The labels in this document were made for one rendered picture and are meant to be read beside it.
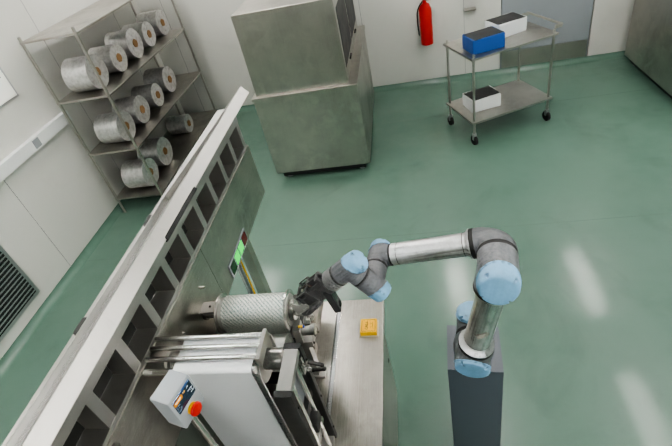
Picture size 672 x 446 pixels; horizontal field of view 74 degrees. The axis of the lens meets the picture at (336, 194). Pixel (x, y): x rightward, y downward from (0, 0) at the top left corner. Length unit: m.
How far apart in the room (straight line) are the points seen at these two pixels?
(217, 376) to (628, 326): 2.49
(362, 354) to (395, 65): 4.50
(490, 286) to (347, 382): 0.79
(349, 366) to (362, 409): 0.18
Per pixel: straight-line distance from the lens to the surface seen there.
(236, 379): 1.39
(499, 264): 1.32
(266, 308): 1.64
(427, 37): 5.65
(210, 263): 1.85
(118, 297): 0.80
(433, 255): 1.48
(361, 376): 1.88
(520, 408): 2.83
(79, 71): 4.54
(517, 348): 3.02
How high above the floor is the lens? 2.49
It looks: 36 degrees down
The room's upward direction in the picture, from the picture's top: 14 degrees counter-clockwise
